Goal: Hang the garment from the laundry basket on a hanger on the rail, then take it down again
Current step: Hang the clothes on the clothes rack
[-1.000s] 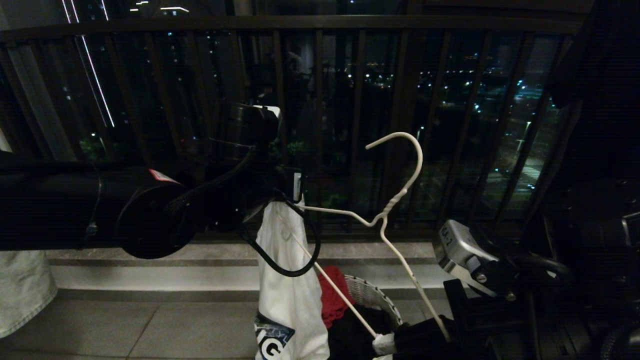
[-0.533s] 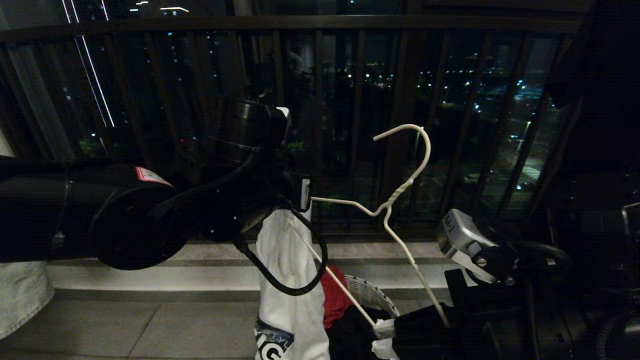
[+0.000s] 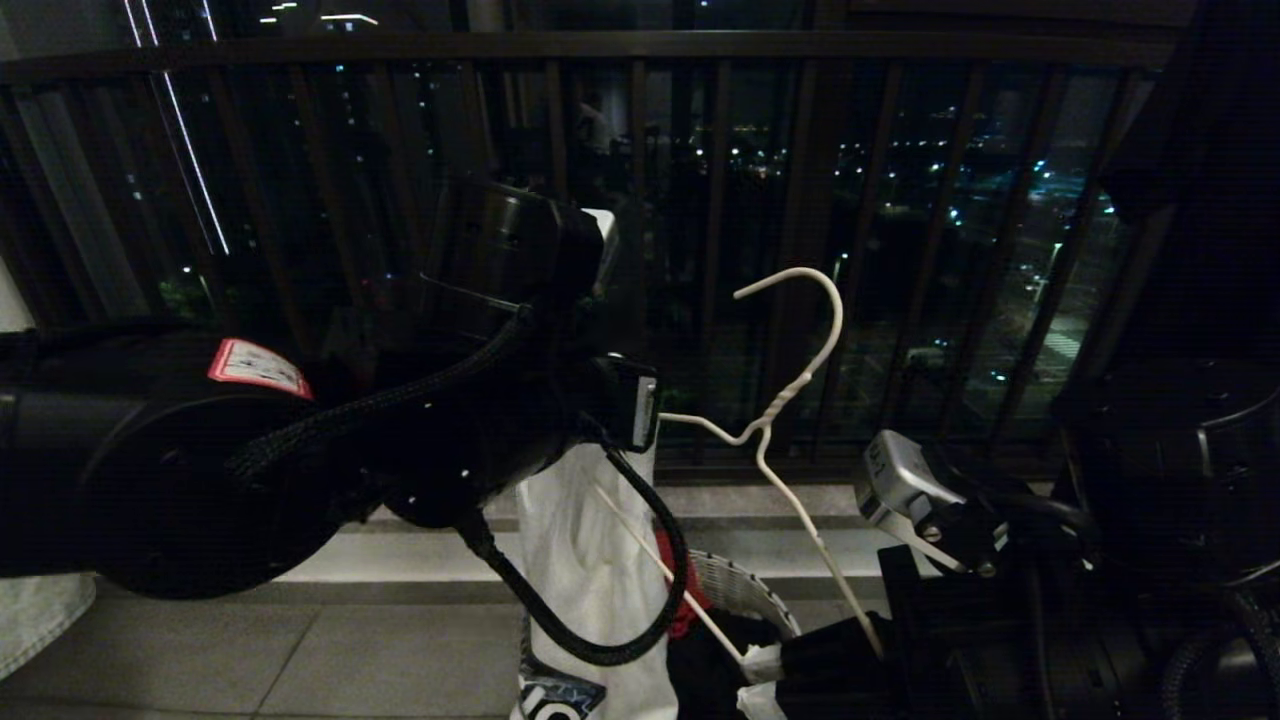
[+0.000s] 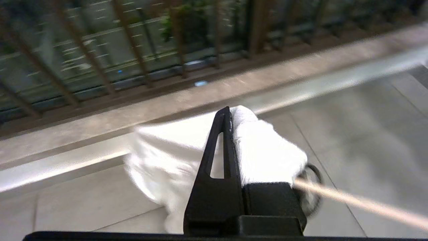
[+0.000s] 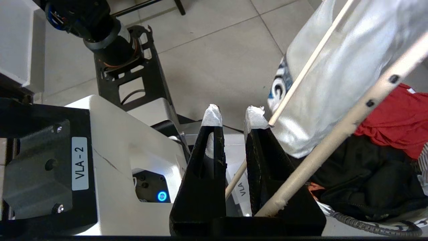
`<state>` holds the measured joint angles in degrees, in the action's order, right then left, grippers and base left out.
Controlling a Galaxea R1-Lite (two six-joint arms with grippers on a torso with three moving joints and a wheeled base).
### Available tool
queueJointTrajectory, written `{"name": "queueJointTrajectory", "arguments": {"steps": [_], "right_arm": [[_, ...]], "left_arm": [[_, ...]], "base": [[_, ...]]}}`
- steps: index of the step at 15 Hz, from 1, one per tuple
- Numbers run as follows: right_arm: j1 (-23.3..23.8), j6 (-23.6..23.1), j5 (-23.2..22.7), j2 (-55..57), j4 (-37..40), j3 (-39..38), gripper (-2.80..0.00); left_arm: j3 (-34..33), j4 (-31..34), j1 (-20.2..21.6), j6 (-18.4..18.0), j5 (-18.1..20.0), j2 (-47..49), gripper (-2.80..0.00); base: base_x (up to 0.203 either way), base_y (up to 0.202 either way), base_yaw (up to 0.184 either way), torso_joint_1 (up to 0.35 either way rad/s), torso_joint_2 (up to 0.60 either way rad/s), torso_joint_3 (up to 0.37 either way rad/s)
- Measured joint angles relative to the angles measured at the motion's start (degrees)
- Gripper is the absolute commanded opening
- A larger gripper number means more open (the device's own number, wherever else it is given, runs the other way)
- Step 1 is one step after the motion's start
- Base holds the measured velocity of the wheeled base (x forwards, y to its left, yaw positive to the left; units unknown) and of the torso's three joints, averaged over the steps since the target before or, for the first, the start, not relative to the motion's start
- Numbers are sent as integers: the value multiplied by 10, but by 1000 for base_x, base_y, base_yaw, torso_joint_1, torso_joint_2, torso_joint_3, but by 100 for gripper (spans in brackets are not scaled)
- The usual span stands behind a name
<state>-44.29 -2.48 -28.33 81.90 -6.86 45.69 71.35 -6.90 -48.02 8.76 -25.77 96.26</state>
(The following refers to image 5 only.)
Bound white printed garment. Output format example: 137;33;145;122
267;0;428;159

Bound black ribbed cable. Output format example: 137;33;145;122
329;210;423;238

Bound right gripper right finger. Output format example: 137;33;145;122
244;106;326;220

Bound thick beige rack pole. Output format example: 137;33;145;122
255;32;428;217

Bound thin wooden hanger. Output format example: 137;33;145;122
225;0;355;200

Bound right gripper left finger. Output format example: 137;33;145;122
170;104;227;220

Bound red garment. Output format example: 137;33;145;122
354;83;428;160

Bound black furniture leg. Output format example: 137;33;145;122
173;0;187;16

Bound black garment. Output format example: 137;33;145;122
290;134;428;222

